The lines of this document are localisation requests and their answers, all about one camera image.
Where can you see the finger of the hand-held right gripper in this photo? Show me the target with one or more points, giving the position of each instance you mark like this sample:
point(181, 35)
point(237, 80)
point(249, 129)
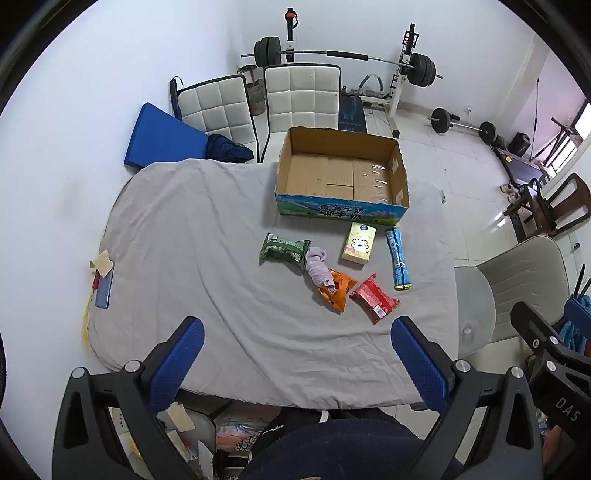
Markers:
point(579, 310)
point(538, 325)

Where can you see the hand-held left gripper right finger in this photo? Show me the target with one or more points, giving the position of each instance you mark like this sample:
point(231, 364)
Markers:
point(418, 364)

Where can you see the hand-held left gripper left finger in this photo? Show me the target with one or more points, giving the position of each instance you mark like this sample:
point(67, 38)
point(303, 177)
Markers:
point(178, 364)

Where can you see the red snack packet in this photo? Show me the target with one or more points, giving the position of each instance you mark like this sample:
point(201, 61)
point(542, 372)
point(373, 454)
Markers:
point(374, 297)

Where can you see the orange snack packet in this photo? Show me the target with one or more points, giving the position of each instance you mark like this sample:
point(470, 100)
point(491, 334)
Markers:
point(340, 293)

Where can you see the long blue packet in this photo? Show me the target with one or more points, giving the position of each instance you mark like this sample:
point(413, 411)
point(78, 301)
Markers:
point(397, 261)

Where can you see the yellow tissue pack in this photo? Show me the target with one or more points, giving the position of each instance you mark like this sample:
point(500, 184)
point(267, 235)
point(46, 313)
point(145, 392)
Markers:
point(358, 249)

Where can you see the purple cloth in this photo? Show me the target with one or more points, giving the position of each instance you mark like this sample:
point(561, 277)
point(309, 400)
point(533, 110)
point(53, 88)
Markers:
point(317, 270)

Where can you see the green snack packet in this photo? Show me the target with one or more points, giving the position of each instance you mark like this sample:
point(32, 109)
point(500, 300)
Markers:
point(281, 249)

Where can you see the cardboard box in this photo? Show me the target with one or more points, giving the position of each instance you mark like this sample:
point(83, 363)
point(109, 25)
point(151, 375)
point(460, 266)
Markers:
point(344, 184)

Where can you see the grey plastic chair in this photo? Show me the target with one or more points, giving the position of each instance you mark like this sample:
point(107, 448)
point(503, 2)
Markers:
point(521, 281)

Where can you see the clutter of papers and bags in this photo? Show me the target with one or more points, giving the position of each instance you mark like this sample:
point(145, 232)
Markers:
point(203, 438)

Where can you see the grey table cloth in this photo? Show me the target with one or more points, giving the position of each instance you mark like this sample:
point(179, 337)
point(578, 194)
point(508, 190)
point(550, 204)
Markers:
point(207, 277)

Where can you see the blue flat phone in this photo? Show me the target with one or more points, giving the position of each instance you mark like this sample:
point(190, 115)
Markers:
point(104, 291)

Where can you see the dark wooden chair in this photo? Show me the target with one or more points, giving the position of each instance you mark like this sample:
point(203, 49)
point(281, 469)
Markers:
point(554, 207)

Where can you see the person's dark trouser leg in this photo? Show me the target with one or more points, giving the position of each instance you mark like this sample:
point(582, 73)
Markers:
point(332, 443)

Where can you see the beige paper scrap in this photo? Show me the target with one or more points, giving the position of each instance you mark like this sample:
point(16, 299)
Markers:
point(102, 263)

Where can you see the pair of light shoes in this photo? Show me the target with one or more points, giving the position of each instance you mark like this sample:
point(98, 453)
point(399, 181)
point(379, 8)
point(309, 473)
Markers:
point(509, 188)

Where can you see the black treadmill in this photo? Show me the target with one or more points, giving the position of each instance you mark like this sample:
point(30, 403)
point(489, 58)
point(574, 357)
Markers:
point(519, 159)

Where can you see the short barbell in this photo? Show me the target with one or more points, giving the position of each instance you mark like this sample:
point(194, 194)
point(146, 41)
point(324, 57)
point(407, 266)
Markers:
point(461, 123)

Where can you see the dark blue clothing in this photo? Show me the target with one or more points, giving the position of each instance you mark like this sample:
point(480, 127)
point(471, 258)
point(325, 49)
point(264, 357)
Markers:
point(226, 148)

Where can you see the blue foam mat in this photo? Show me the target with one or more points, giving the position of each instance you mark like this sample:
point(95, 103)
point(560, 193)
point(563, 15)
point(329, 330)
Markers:
point(164, 141)

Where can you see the white padded chair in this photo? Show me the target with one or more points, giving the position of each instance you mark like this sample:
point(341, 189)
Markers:
point(302, 99)
point(217, 110)

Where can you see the folded black and blue item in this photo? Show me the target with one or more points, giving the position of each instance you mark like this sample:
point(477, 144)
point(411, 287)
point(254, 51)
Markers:
point(175, 97)

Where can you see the wooden stool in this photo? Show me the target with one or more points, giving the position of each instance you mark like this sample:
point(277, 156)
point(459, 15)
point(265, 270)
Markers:
point(255, 90)

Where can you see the white weight bench rack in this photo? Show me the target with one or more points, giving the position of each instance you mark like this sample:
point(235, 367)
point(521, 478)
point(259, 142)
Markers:
point(401, 69)

